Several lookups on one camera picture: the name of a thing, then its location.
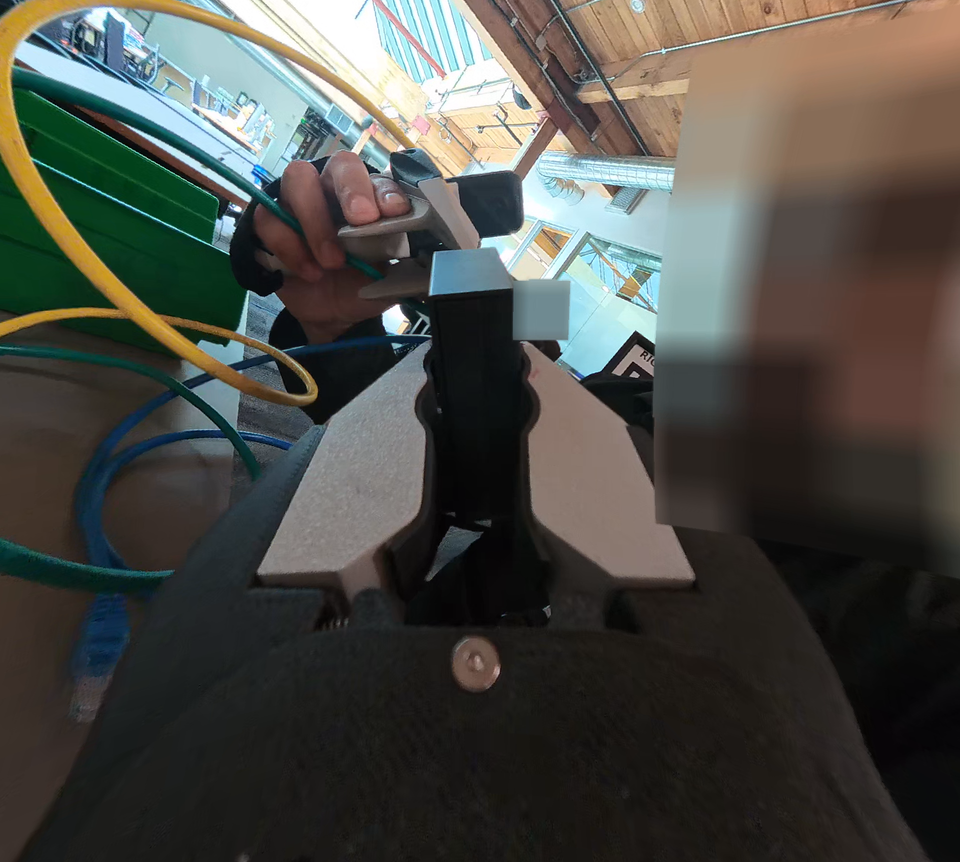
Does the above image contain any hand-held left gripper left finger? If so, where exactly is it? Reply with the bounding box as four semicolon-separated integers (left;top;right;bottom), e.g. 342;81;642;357
257;343;444;597

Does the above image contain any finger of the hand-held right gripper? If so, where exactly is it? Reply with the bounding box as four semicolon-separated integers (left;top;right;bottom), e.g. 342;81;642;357
416;178;481;252
358;261;435;302

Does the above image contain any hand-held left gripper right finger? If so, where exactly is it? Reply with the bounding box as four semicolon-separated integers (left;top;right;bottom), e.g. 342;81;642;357
517;342;696;592

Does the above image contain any black network switch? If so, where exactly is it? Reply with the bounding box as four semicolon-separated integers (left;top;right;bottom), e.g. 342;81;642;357
427;247;526;533

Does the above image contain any yellow ethernet cable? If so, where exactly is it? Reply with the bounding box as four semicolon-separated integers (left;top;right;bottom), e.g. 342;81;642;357
0;0;417;407

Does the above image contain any green plastic bin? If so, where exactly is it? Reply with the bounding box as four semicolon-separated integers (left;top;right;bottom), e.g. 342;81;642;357
0;86;249;357

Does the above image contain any blue ethernet cable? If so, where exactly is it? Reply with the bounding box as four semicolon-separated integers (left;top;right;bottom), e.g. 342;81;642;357
69;333;432;724

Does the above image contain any green ethernet cable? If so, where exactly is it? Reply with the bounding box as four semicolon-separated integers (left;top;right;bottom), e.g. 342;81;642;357
0;67;432;597

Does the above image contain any person's right hand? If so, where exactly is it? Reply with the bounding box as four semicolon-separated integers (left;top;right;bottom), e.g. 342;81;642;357
255;150;414;347

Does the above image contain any black white printed sign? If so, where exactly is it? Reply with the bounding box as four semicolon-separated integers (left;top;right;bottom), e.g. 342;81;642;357
611;330;659;381

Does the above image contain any person's dark clothed body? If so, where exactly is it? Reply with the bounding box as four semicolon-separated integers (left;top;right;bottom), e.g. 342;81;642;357
585;375;960;862

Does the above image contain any silver ventilation duct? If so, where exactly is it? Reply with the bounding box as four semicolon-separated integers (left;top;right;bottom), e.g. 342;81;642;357
536;153;676;207

